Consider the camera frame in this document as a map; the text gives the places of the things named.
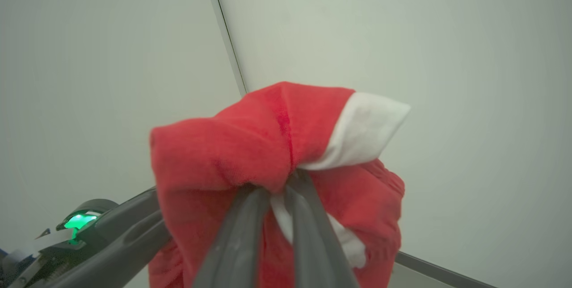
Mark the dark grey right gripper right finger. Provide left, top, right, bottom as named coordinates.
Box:
left=283, top=171, right=359, bottom=288

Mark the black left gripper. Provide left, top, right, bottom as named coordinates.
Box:
left=0, top=187, right=173, bottom=288

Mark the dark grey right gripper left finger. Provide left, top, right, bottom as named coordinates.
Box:
left=192, top=187, right=271, bottom=288

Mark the red garment with white band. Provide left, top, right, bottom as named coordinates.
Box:
left=148, top=81, right=411, bottom=288

